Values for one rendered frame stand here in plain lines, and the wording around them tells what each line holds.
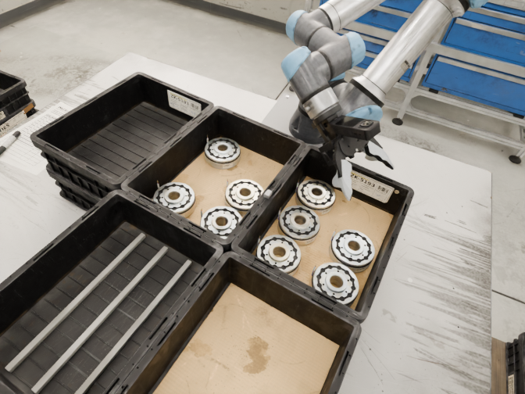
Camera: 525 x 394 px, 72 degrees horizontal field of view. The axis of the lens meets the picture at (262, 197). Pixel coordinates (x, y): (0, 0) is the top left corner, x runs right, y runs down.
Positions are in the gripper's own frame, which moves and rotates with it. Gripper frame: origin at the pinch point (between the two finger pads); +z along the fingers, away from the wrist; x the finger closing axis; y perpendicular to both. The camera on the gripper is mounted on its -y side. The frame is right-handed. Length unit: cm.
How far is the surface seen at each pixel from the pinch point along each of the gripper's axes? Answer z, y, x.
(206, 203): -16.5, 24.2, 30.3
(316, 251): 7.3, 10.4, 16.5
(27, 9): -249, 277, 18
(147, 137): -43, 42, 31
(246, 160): -21.3, 30.3, 12.0
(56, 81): -151, 215, 34
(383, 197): 6.3, 9.3, -7.5
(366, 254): 13.1, 3.8, 9.0
